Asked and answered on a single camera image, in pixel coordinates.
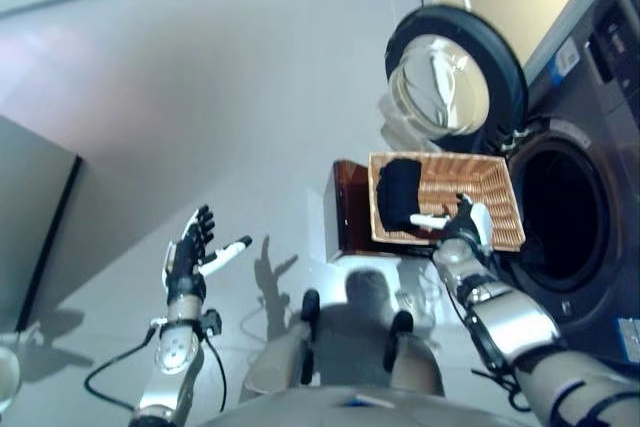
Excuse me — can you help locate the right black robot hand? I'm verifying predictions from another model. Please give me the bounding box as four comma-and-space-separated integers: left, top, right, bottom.
409, 193, 494, 254

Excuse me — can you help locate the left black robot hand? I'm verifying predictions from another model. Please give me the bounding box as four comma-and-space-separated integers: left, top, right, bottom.
162, 205, 254, 306

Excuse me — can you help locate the washing machine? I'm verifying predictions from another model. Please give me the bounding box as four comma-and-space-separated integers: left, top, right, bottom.
479, 0, 640, 373

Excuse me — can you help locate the wicker laundry basket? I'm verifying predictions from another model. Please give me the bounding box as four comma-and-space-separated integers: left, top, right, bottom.
368, 151, 527, 252

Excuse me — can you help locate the black rolled garment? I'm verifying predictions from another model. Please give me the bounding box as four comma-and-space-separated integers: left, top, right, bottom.
375, 159, 424, 233

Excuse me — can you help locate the left silver robot leg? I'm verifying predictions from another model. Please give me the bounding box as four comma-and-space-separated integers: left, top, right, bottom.
239, 289, 321, 401

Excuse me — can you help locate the silver robot leg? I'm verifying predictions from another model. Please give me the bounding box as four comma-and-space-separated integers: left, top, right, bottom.
382, 310, 446, 398
239, 289, 321, 401

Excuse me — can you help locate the right silver robot leg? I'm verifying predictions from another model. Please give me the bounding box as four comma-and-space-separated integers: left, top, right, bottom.
382, 310, 446, 398

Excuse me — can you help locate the round glass washer door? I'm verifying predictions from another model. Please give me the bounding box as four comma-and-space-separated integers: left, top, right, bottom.
384, 5, 530, 144

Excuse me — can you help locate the grey cabinet with black edge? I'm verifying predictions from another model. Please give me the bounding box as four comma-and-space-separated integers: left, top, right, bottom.
0, 114, 84, 333

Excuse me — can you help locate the white cylindrical device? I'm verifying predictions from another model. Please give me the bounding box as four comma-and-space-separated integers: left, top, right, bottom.
0, 346, 22, 413

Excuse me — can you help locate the grey robot torso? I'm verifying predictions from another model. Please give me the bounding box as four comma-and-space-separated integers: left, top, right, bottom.
199, 385, 531, 427

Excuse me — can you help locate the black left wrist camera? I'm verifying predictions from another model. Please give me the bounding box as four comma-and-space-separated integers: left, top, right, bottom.
202, 309, 223, 337

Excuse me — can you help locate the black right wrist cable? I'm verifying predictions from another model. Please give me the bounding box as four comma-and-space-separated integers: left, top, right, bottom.
446, 266, 532, 412

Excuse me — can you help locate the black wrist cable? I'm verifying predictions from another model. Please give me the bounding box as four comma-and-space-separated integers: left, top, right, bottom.
83, 326, 228, 413
446, 266, 532, 412

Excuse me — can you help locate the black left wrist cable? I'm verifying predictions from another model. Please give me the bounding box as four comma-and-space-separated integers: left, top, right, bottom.
83, 326, 228, 413

